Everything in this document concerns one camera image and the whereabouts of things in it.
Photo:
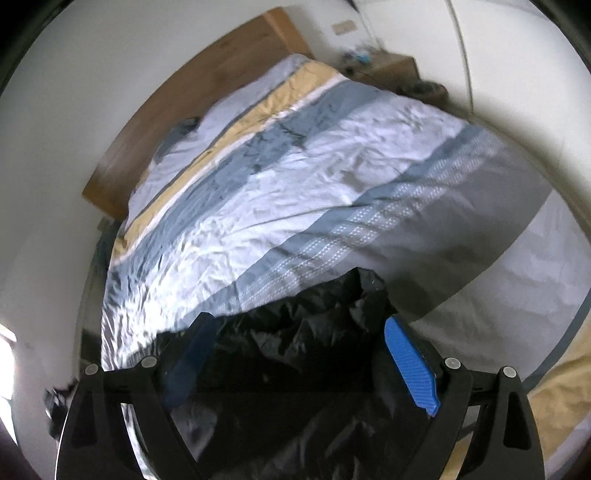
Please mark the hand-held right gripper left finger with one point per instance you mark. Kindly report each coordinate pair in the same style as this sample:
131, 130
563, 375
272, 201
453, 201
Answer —
189, 364

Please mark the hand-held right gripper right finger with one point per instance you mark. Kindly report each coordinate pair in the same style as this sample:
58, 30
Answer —
411, 364

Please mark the black puffer jacket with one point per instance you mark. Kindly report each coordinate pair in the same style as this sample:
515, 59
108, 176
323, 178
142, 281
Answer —
300, 350

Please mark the window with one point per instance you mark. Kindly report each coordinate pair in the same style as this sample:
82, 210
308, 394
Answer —
7, 360

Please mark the bed with striped duvet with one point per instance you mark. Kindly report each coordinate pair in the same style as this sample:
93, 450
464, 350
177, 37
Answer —
323, 175

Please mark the grey-blue pillow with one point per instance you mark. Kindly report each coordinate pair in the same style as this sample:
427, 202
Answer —
178, 134

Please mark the wooden bed headboard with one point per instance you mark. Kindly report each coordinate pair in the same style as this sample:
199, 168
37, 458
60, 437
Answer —
184, 87

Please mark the wooden nightstand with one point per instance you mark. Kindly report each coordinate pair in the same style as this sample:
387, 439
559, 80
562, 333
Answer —
392, 69

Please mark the small clutter on nightstand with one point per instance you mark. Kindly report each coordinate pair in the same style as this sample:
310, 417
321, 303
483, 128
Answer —
358, 56

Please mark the white wardrobe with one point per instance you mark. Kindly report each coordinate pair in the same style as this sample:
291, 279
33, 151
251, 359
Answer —
517, 69

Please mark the wall socket plate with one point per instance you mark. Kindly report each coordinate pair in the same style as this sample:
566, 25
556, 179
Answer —
345, 27

